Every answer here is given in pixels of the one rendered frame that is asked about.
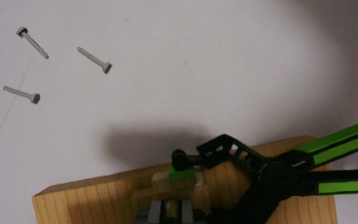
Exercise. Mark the tan wooden board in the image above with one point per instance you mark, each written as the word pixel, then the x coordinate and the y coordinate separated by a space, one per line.
pixel 106 199

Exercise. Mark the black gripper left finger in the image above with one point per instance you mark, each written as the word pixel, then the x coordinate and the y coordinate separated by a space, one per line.
pixel 156 214

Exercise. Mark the black spring clamp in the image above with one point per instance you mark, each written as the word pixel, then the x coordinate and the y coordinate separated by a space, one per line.
pixel 279 180

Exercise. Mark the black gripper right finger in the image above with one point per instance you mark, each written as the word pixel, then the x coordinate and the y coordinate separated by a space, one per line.
pixel 185 215

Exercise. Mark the grey metal nail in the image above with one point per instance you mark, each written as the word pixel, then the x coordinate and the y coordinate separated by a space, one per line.
pixel 22 31
pixel 106 67
pixel 34 98

